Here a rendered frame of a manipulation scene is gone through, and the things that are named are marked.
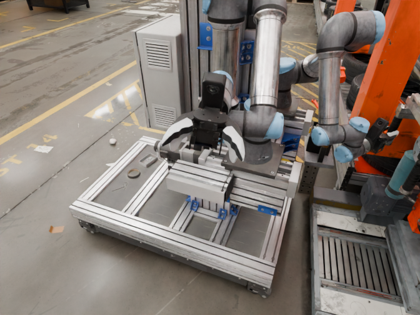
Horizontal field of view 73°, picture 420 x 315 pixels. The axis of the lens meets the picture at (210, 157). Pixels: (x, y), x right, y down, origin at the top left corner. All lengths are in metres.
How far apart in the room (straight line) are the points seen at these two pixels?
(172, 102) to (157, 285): 1.02
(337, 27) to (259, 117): 0.52
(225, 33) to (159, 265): 1.35
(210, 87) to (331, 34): 0.69
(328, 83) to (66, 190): 1.97
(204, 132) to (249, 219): 1.20
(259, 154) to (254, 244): 0.66
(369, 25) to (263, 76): 0.53
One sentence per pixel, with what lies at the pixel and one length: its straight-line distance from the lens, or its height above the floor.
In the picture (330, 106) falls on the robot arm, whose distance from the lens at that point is 1.18.
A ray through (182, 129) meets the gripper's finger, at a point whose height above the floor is 1.24.
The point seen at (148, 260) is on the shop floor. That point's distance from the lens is 1.85.
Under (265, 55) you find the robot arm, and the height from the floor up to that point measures 1.28.
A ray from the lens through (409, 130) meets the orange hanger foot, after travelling 1.90.
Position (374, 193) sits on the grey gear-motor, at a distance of 1.86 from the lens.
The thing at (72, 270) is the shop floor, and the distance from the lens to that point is 1.95.
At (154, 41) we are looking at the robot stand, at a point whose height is 1.20.
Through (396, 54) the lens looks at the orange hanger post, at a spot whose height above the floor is 1.10.
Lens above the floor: 1.54
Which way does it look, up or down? 38 degrees down
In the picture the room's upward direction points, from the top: straight up
